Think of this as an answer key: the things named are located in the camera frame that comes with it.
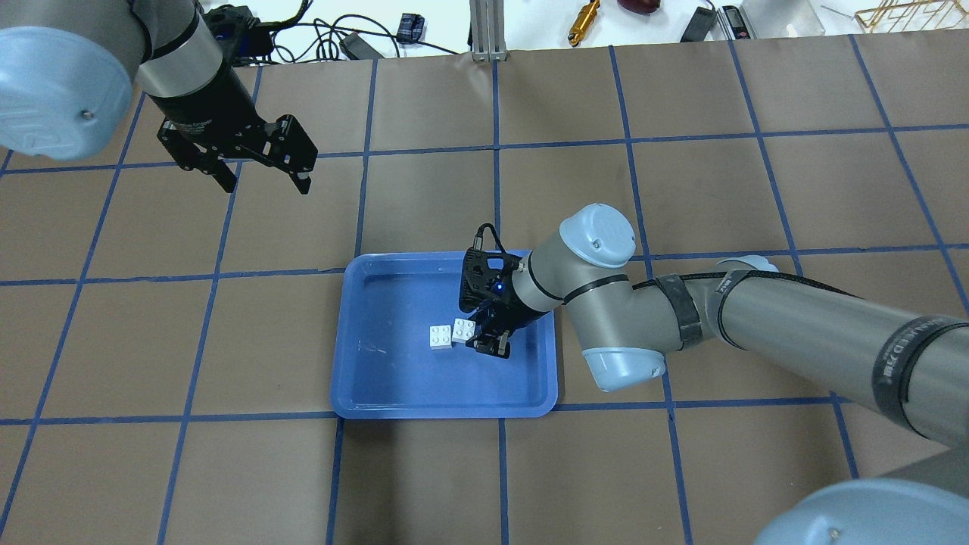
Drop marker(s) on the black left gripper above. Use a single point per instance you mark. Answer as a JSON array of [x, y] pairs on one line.
[[214, 101]]

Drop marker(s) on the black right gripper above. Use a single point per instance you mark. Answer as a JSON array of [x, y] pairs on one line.
[[506, 313]]

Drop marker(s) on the white block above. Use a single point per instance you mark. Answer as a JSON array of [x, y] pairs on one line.
[[462, 330], [440, 337]]

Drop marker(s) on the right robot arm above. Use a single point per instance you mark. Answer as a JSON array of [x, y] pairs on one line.
[[910, 368]]

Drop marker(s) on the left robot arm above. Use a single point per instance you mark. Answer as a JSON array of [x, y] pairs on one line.
[[68, 71]]

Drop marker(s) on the blue plastic tray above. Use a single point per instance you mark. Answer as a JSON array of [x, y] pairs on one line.
[[386, 368]]

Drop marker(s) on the black power adapter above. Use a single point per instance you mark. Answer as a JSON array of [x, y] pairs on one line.
[[355, 48]]

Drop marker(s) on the small blue black device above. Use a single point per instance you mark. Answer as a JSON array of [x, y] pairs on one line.
[[411, 28]]

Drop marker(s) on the brass cylinder tool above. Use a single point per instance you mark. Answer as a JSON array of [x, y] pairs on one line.
[[582, 23]]

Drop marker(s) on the red fruit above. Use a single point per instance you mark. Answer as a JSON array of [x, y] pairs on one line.
[[641, 7]]

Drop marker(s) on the black device top right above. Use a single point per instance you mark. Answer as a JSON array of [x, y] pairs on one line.
[[699, 25]]

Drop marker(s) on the metal tin box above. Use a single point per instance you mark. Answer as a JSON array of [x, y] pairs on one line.
[[782, 19]]

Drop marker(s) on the aluminium frame post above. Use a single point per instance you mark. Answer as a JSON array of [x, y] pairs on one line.
[[487, 26]]

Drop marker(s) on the gold wire rack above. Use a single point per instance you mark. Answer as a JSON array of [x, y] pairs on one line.
[[878, 17]]

